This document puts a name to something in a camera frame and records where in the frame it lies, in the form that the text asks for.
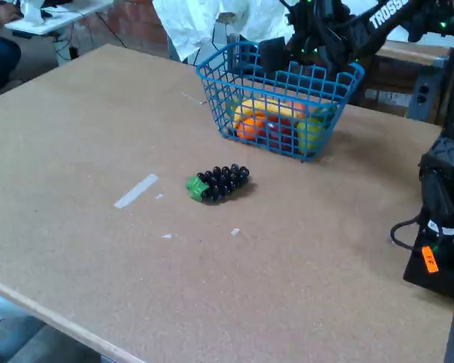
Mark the yellow toy banana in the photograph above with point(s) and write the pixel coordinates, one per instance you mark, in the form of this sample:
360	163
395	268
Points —
265	107

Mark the light green toy fruit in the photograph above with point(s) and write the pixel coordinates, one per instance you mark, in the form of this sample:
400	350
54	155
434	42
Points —
310	132

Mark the orange toy fruit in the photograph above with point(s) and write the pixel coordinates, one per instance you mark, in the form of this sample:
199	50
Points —
249	128

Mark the red toy pomegranate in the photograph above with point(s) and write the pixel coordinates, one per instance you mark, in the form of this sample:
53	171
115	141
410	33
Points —
280	132

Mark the white crumpled sheet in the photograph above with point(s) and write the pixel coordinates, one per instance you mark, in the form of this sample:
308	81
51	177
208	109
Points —
189	22

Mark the thin white sliver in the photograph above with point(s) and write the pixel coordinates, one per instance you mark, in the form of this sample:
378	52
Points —
194	99

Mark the black toy grapes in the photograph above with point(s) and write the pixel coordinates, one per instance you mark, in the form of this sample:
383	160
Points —
223	181

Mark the long white tape strip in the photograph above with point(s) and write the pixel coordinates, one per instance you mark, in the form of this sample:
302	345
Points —
136	191

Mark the white table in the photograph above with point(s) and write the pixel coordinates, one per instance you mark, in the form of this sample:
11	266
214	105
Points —
60	19

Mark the small white desk item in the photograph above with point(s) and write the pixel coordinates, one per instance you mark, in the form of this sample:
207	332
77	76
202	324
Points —
32	13

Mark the person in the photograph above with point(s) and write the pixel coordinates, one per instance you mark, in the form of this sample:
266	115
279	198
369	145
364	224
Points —
0	56

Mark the wooden workbench with metal frame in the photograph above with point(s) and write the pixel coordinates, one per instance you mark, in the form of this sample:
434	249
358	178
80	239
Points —
401	49

